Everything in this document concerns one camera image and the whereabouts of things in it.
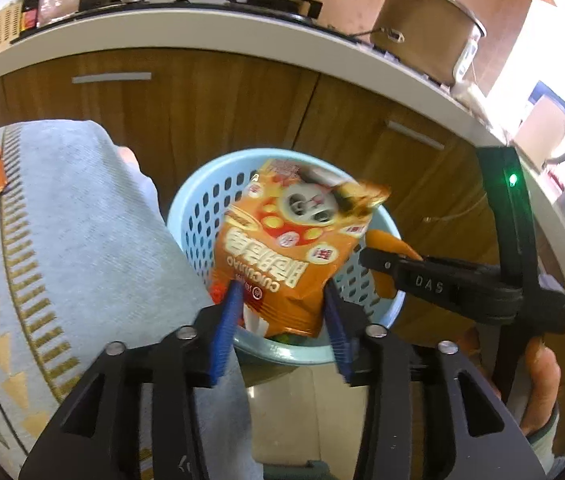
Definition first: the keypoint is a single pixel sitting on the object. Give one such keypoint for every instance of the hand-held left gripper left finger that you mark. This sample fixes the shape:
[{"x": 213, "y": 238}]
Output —
[{"x": 225, "y": 340}]

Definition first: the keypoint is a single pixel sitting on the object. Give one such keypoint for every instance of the white jug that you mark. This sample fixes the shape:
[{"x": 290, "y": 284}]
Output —
[{"x": 545, "y": 130}]

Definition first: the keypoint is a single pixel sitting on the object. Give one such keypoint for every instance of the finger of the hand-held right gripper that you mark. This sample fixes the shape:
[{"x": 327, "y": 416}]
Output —
[{"x": 442, "y": 285}]

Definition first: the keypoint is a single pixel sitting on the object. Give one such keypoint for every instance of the tan metal pot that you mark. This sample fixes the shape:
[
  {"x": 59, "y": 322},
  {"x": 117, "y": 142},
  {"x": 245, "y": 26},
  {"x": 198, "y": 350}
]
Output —
[{"x": 422, "y": 25}]

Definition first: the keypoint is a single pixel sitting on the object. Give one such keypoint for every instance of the light blue plastic basket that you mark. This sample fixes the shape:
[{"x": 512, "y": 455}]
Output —
[{"x": 202, "y": 200}]

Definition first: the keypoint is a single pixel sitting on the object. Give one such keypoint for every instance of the person's right forearm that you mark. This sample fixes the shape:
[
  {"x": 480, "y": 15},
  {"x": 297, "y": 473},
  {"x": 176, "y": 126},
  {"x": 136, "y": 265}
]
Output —
[{"x": 545, "y": 440}]

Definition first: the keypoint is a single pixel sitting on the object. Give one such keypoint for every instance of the person's right hand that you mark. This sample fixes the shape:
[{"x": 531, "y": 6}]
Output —
[{"x": 542, "y": 385}]

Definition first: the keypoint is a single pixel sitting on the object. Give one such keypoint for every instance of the wooden kitchen cabinet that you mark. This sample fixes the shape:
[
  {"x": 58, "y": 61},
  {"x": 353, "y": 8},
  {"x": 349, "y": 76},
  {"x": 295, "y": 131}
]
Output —
[{"x": 222, "y": 105}]

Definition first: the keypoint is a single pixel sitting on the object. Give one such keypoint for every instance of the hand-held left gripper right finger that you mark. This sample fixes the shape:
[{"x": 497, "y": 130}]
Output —
[{"x": 340, "y": 340}]

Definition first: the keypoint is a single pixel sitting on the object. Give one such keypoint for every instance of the black gas stove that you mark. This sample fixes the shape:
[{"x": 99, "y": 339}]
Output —
[{"x": 212, "y": 7}]

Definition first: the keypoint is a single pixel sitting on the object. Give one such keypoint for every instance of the white kitchen countertop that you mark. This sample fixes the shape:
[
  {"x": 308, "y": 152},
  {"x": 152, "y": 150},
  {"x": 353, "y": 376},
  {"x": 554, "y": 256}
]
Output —
[{"x": 112, "y": 35}]

